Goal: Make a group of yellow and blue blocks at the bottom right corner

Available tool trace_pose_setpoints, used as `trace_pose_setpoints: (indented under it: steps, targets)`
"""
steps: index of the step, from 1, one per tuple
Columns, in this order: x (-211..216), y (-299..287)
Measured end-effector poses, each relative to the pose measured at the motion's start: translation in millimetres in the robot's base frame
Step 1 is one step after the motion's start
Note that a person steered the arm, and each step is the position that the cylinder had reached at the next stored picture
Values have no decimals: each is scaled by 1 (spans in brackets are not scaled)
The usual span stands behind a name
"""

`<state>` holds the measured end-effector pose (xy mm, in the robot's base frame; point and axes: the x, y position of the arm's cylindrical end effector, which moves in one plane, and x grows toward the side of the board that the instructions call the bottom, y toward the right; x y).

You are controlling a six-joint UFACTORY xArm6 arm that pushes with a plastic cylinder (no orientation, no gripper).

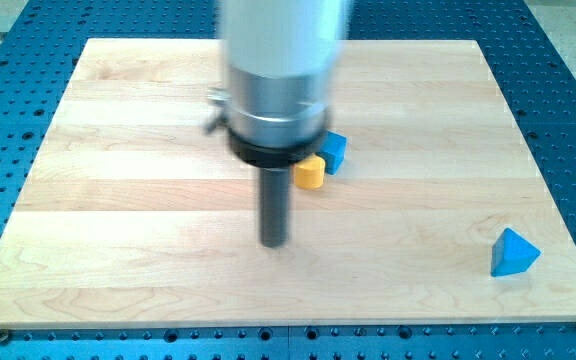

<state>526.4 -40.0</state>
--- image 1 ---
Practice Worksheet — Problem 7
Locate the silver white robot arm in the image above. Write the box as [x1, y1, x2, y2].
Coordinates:
[212, 0, 353, 168]

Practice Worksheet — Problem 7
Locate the blue perforated metal table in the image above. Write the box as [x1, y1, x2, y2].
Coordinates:
[0, 1, 576, 359]

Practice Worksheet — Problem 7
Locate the blue triangular block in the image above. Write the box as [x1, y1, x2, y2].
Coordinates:
[490, 228, 542, 277]

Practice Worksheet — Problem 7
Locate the yellow cylinder block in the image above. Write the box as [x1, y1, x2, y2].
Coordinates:
[293, 155, 325, 189]

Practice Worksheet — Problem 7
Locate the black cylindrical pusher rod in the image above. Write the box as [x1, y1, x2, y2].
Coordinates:
[259, 168, 290, 248]

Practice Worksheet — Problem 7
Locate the blue cube block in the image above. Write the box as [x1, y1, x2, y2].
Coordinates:
[316, 131, 347, 175]

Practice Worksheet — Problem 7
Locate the light wooden board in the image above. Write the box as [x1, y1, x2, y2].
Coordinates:
[0, 39, 576, 329]

